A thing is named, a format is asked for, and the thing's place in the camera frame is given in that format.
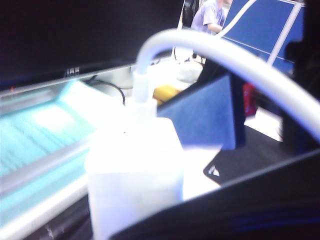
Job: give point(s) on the large black AOC monitor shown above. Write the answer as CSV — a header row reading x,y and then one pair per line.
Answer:
x,y
75,32

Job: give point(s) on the black mouse pad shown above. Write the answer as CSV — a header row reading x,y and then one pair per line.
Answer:
x,y
250,155

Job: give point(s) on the small red object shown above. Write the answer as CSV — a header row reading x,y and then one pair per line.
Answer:
x,y
250,100

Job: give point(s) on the white USB wall charger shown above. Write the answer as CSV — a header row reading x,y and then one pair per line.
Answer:
x,y
132,175

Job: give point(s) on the white rounded object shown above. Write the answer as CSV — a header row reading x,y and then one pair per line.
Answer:
x,y
187,72

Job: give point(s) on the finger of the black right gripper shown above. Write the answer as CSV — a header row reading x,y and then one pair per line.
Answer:
x,y
237,212
205,117

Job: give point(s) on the white book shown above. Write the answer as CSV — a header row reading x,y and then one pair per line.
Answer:
x,y
30,222

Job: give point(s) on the person in lilac shirt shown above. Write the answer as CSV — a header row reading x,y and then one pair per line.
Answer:
x,y
207,15

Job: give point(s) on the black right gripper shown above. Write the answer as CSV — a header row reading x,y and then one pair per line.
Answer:
x,y
310,62

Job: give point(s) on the blue office partition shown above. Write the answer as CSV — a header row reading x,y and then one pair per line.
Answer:
x,y
270,25

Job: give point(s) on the yellow tin can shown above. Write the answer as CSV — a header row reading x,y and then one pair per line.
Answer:
x,y
165,91

